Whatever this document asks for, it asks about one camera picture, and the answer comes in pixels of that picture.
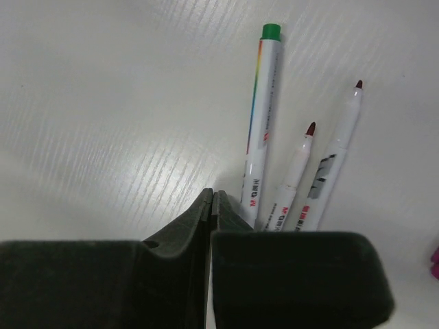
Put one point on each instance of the purple pen cap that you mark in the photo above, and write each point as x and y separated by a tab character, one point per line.
434	270

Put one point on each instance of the red marker pen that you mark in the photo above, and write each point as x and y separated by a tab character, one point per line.
286	192

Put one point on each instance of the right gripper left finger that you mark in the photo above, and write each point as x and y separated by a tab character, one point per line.
159	282

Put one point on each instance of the purple marker pen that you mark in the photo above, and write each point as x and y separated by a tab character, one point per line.
330	164

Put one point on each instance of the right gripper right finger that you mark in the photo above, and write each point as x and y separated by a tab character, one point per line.
294	279

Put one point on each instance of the green marker pen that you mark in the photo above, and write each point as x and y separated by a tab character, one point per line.
264	91

